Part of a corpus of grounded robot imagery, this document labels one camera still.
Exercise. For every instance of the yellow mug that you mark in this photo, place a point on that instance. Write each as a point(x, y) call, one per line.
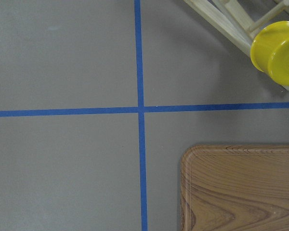
point(269, 52)

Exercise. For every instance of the wooden cutting board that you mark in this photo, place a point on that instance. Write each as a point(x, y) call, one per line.
point(235, 188)

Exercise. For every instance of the wooden dish rack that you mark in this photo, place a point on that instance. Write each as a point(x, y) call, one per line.
point(230, 18)

